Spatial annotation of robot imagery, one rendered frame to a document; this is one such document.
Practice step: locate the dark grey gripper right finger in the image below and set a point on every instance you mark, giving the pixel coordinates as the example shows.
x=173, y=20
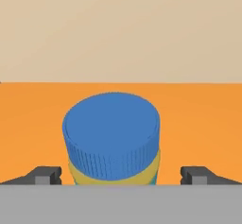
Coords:
x=198, y=175

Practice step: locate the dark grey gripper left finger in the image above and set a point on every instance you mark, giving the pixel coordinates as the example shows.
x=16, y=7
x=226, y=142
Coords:
x=44, y=175

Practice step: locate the yellow jar with blue lid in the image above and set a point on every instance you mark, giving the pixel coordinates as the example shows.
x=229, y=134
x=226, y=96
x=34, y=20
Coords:
x=111, y=136

